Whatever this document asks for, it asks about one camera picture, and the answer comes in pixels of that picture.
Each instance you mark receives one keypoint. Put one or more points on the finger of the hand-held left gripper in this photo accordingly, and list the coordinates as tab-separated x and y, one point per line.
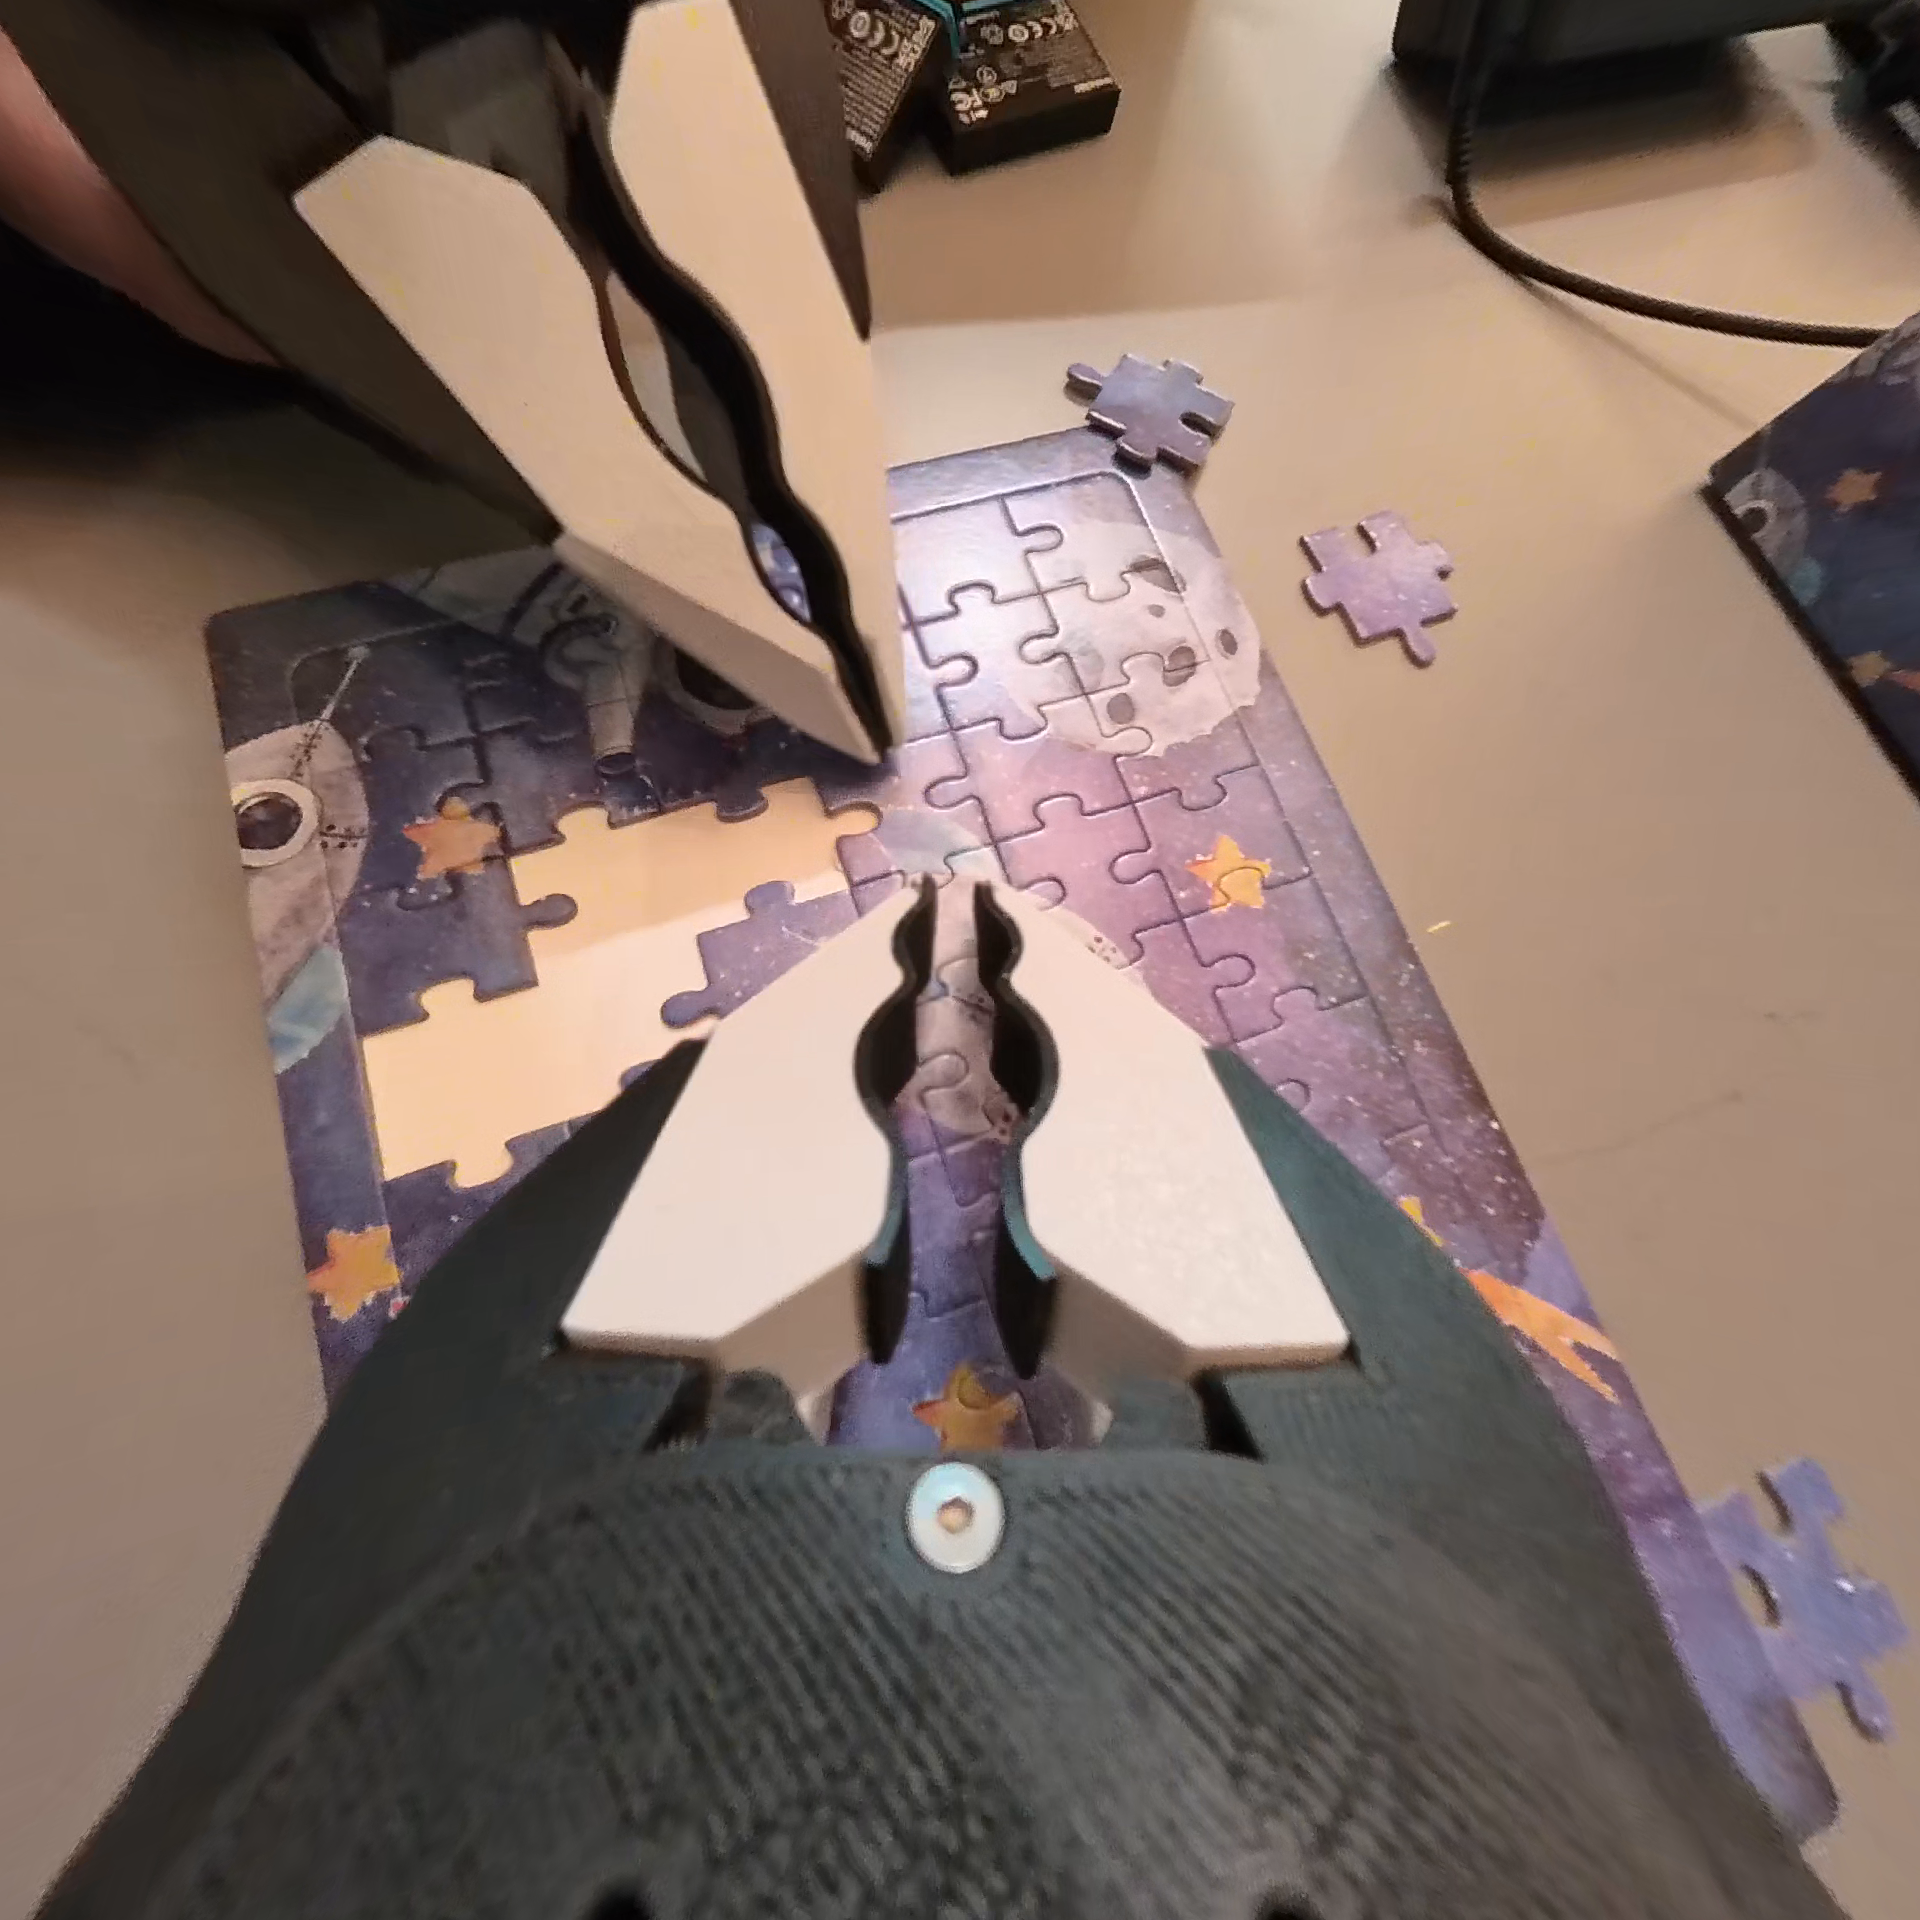
735	225
495	374

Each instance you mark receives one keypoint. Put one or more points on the space jigsaw puzzle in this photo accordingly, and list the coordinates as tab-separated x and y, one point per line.
1275	931

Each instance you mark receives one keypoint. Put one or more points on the person's left forearm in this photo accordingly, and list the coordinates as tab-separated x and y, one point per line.
150	404

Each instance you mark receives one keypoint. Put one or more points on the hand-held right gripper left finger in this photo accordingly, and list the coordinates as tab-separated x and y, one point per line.
720	1200

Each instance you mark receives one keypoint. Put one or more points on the puzzle box lid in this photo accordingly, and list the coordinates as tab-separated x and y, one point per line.
1830	524

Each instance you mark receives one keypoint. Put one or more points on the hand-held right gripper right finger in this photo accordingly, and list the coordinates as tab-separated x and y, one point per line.
1185	1200

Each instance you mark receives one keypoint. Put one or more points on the purple jigsaw puzzle piece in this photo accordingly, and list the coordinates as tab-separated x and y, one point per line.
1154	406
1808	1605
1380	587

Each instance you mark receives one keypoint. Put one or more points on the person's left hand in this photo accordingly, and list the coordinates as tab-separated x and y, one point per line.
75	194

